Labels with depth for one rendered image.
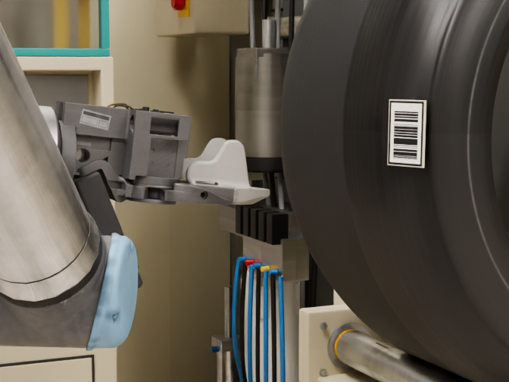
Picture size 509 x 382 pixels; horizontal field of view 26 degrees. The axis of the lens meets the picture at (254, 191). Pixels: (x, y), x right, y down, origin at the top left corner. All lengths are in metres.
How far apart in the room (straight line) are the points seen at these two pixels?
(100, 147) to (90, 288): 0.19
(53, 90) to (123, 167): 0.63
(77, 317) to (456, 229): 0.36
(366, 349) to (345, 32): 0.43
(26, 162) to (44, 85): 0.89
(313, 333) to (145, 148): 0.50
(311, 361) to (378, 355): 0.11
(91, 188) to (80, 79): 0.65
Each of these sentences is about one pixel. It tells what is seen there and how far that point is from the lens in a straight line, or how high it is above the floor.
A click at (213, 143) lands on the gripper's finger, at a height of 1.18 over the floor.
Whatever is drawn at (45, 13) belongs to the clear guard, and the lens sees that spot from 1.59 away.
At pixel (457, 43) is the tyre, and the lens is 1.01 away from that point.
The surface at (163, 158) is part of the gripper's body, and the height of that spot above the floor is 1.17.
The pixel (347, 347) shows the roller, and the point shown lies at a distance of 1.39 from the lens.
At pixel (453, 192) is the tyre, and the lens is 1.01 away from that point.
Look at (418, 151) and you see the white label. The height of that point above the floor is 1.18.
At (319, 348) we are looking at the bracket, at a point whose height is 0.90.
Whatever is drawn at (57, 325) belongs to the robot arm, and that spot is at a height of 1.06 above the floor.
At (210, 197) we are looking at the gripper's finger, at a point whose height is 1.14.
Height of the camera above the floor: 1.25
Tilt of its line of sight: 6 degrees down
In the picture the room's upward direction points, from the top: straight up
